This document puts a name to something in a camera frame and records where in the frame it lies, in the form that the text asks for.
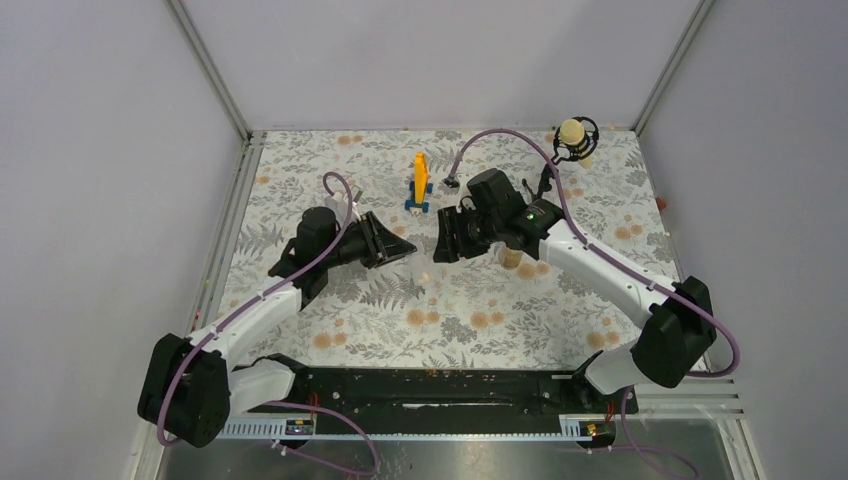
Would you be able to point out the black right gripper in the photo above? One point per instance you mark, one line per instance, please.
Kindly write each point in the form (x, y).
(449, 249)

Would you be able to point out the black microphone tripod stand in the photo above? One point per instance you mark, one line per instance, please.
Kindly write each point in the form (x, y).
(544, 183)

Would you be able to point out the blue yellow toy block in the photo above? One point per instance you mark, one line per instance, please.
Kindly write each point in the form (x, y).
(420, 186)

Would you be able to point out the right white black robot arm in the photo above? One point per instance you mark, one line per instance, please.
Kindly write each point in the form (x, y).
(674, 332)

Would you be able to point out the cream foam studio microphone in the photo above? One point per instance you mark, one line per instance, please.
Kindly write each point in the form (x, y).
(576, 140)

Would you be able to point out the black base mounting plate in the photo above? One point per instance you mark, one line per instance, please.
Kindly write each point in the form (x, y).
(465, 395)

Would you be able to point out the white slotted cable duct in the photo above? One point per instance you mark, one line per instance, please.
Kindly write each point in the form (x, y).
(302, 427)

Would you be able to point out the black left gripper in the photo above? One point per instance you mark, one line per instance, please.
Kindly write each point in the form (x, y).
(382, 245)

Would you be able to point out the floral patterned table mat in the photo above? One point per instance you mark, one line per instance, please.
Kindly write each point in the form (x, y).
(474, 313)

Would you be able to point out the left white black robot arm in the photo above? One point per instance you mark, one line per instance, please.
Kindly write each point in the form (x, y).
(195, 383)

